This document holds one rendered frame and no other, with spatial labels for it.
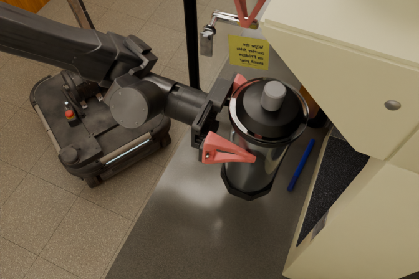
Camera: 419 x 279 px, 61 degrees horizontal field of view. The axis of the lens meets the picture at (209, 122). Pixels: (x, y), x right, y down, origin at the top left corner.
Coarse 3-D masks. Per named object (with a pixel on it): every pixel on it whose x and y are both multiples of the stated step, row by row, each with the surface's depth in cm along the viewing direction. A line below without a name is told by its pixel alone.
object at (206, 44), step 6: (204, 30) 64; (210, 30) 64; (204, 36) 63; (210, 36) 63; (204, 42) 65; (210, 42) 65; (204, 48) 66; (210, 48) 66; (204, 54) 68; (210, 54) 67
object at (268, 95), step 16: (240, 96) 48; (256, 96) 48; (272, 96) 44; (288, 96) 48; (240, 112) 47; (256, 112) 46; (272, 112) 46; (288, 112) 46; (256, 128) 46; (272, 128) 45; (288, 128) 46
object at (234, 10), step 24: (216, 0) 58; (240, 0) 57; (264, 0) 56; (216, 24) 63; (240, 24) 61; (216, 48) 68; (240, 48) 66; (264, 48) 64; (216, 72) 73; (240, 72) 71; (264, 72) 69; (288, 72) 67
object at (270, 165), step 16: (256, 80) 51; (272, 80) 51; (304, 112) 48; (240, 128) 46; (304, 128) 47; (240, 144) 51; (288, 144) 47; (256, 160) 52; (272, 160) 52; (240, 176) 58; (256, 176) 57; (272, 176) 59
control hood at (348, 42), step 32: (288, 0) 22; (320, 0) 22; (352, 0) 22; (384, 0) 22; (416, 0) 22; (288, 32) 21; (320, 32) 21; (352, 32) 21; (384, 32) 21; (416, 32) 21; (288, 64) 23; (320, 64) 22; (352, 64) 21; (384, 64) 20; (416, 64) 20; (320, 96) 24; (352, 96) 23; (384, 96) 22; (416, 96) 21; (352, 128) 26; (384, 128) 24
